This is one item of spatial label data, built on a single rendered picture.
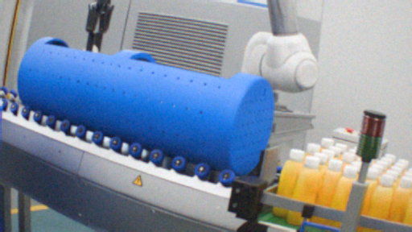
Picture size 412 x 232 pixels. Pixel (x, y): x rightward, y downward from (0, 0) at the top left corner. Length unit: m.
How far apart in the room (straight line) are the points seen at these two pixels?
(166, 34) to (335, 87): 1.42
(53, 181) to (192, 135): 0.61
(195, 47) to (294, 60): 1.57
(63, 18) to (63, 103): 2.47
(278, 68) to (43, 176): 0.91
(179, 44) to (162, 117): 1.99
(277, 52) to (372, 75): 2.37
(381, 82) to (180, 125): 2.90
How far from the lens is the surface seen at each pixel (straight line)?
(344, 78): 4.69
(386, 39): 4.57
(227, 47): 3.66
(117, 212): 2.05
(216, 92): 1.81
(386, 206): 1.62
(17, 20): 2.94
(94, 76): 2.02
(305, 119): 2.56
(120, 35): 4.13
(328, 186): 1.68
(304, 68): 2.26
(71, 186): 2.15
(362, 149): 1.38
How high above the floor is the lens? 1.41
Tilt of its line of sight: 10 degrees down
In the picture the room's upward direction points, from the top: 9 degrees clockwise
